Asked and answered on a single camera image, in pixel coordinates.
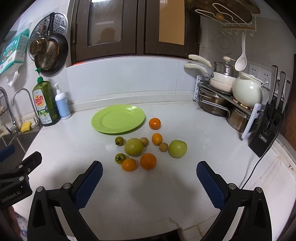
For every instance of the small orange tangerine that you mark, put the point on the small orange tangerine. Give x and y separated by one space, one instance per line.
157 139

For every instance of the dark wooden window frame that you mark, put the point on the dark wooden window frame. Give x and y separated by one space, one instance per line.
101 29

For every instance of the white ceramic teapot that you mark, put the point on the white ceramic teapot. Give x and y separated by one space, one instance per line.
248 90

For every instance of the steel pot lower right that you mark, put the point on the steel pot lower right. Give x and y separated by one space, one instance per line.
238 120

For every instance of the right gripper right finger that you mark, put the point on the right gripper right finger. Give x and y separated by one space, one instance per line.
212 183

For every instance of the steel pot with lid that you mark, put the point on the steel pot with lid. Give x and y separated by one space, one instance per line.
225 67

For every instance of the metal strainer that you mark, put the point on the metal strainer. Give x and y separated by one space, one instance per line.
48 57

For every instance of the large yellow-green apple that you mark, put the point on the large yellow-green apple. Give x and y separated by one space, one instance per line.
134 147

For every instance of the steel sink basin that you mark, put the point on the steel sink basin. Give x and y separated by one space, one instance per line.
22 142

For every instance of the black knife block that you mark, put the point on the black knife block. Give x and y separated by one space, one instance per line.
274 113

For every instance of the white wall hook rack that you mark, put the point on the white wall hook rack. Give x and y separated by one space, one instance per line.
234 16

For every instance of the green apple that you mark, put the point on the green apple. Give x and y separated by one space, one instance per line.
177 148

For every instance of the small brass ladle pot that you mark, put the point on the small brass ladle pot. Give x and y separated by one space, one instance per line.
38 45

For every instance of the steel pot lower left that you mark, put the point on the steel pot lower left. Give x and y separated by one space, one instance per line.
213 104

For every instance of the round steamer rack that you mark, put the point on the round steamer rack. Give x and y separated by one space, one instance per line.
60 25

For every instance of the yellow sponge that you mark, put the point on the yellow sponge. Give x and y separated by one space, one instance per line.
26 126

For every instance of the green plate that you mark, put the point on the green plate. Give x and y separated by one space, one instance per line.
118 118

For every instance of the teal tissue box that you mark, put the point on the teal tissue box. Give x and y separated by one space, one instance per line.
14 53

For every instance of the green dish soap bottle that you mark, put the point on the green dish soap bottle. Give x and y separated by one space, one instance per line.
44 100

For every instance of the small green persimmon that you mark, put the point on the small green persimmon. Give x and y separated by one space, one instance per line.
119 141
119 158

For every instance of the white metal pot rack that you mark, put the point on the white metal pot rack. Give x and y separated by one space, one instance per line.
255 113

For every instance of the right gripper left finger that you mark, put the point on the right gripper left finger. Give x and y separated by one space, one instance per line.
87 183

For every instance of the person's left hand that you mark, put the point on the person's left hand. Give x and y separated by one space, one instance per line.
14 222

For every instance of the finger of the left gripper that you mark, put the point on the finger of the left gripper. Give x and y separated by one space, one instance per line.
6 152
30 163

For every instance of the white pan with handle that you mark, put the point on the white pan with handle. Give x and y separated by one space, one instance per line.
218 81

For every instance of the large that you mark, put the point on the large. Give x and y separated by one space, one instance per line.
148 161

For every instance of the brown kiwi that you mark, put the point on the brown kiwi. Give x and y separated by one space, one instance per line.
145 141
163 147

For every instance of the white hanging ladle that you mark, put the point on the white hanging ladle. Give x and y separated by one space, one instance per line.
241 62

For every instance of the black frying pan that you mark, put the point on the black frying pan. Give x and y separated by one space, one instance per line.
62 46

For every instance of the chrome gooseneck faucet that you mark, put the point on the chrome gooseneck faucet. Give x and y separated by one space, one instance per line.
24 107

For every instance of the white blue pump bottle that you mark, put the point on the white blue pump bottle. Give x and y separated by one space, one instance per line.
61 102

